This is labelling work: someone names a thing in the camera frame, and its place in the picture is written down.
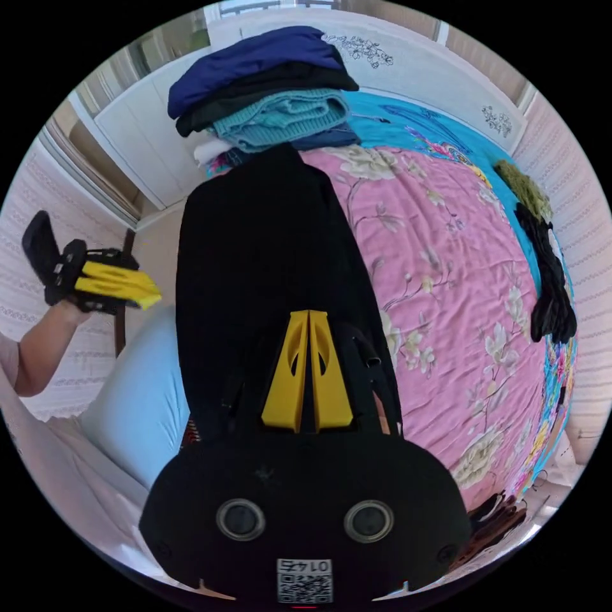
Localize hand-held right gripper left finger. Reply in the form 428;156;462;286
261;310;310;434

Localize black pants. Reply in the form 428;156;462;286
175;142;404;443

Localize bed with pink floral quilt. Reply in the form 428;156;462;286
204;9;580;515

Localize pile of clothes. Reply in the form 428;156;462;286
166;25;362;168

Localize person's right hand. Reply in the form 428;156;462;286
373;393;392;436

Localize white cupboard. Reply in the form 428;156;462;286
69;47;214;212

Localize person's body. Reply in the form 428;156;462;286
0;305;193;582

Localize heap of olive and black clothes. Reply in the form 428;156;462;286
492;159;578;345

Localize person's left hand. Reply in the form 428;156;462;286
56;297;99;327

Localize person's left forearm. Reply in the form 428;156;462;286
13;305;92;398

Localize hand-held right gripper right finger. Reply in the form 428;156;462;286
308;310;355;433

